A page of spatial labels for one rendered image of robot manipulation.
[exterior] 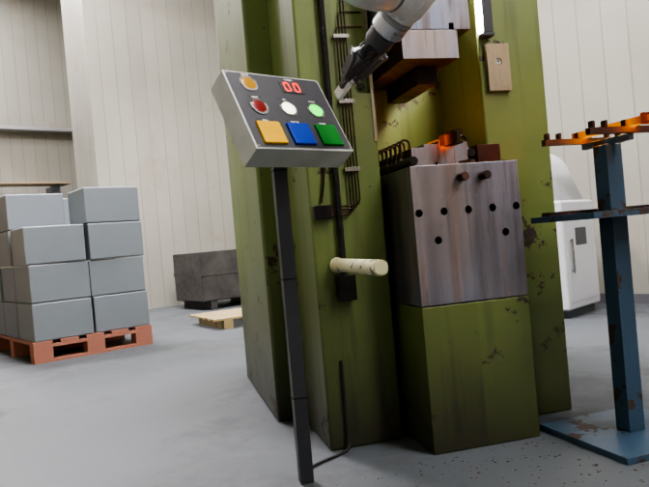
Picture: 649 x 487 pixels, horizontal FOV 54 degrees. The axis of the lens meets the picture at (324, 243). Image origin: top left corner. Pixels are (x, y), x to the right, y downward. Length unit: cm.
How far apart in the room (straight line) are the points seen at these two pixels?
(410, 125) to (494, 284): 83
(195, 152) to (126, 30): 180
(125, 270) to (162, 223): 363
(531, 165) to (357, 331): 89
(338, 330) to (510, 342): 56
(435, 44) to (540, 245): 82
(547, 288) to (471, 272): 46
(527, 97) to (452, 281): 80
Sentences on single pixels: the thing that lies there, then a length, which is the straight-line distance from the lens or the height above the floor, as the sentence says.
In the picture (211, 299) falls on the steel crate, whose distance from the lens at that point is 769.
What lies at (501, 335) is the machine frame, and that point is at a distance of 219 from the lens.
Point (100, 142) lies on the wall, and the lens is 867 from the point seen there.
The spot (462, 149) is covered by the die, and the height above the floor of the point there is 97.
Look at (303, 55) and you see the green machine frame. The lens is 224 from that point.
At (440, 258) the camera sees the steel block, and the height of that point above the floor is 62.
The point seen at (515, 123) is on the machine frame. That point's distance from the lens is 248.
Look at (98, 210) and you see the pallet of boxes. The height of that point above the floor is 108.
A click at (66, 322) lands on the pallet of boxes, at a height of 27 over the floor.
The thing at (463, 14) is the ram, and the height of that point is 142.
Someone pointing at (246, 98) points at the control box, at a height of 111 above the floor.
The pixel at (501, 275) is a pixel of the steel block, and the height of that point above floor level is 54.
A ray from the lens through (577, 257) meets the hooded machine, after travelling 498.
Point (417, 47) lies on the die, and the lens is 222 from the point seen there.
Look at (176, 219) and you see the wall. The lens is 895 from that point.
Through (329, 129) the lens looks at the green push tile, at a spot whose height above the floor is 102.
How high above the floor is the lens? 71
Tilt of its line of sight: level
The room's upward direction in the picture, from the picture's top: 5 degrees counter-clockwise
